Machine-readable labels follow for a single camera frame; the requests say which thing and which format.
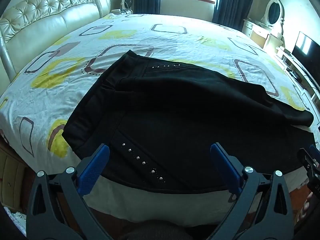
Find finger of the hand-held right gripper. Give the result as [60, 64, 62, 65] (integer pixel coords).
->
[297, 144, 320, 198]

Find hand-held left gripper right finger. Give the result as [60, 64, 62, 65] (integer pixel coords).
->
[207, 142, 295, 240]

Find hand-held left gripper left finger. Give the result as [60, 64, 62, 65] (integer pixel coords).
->
[26, 143, 113, 240]

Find black studded pants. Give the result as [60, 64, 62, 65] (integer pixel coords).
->
[62, 50, 316, 195]

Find person's right hand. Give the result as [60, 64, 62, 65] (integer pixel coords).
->
[301, 192, 313, 220]

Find white television stand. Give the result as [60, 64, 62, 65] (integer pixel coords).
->
[275, 47, 320, 105]

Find black flat television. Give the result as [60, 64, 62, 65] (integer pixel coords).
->
[291, 31, 320, 82]

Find bed with patterned sheet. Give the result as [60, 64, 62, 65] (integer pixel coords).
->
[0, 14, 320, 222]

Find white dresser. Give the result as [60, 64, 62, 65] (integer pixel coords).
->
[242, 17, 285, 53]

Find white oval vanity mirror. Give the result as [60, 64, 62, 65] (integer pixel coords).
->
[261, 0, 285, 37]

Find cream leather bed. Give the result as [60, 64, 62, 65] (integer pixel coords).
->
[0, 0, 112, 215]

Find white fan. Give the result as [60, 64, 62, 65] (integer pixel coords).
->
[121, 0, 133, 14]

